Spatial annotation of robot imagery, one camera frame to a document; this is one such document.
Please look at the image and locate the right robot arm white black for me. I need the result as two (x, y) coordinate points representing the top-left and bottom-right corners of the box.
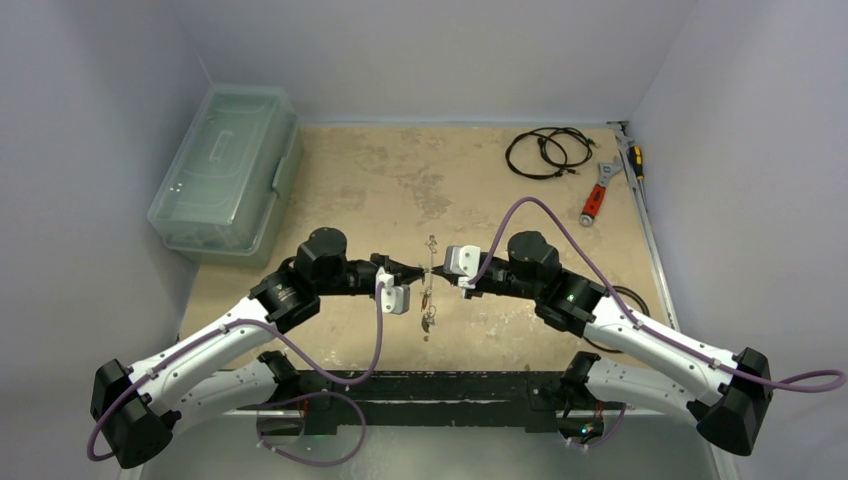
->
(434, 231), (773, 456)

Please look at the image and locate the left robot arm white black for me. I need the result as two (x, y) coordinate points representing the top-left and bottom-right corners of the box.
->
(87, 227), (426, 469)

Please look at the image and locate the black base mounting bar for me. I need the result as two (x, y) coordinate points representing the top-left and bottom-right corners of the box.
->
(255, 369), (628, 439)

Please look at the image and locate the clear plastic storage box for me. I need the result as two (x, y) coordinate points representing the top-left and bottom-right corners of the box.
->
(147, 84), (304, 268)

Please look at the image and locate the yellow black screwdriver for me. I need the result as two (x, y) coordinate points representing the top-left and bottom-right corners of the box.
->
(627, 145), (645, 182)

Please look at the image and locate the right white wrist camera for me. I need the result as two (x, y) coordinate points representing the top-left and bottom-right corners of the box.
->
(442, 245), (481, 289)

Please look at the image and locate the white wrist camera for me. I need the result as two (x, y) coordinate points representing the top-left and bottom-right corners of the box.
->
(375, 285), (411, 315)
(442, 245), (481, 289)

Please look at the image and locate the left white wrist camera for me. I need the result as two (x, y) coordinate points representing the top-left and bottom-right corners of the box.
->
(375, 285), (411, 315)

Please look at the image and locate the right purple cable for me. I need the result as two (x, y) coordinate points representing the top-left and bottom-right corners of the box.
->
(467, 197), (848, 393)

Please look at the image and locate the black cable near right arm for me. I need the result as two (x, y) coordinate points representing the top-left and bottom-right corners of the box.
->
(580, 286), (652, 355)

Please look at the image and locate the red handled adjustable wrench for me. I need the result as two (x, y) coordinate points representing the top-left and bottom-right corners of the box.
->
(579, 156), (624, 227)

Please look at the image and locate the black coiled cable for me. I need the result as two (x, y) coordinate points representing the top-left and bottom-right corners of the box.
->
(504, 127), (599, 181)

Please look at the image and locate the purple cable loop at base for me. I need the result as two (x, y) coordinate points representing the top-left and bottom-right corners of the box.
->
(255, 389), (370, 468)

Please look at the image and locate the aluminium frame rail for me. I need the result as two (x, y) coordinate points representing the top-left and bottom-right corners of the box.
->
(144, 120), (723, 439)

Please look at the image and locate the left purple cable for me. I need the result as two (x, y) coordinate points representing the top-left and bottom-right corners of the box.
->
(86, 284), (387, 464)

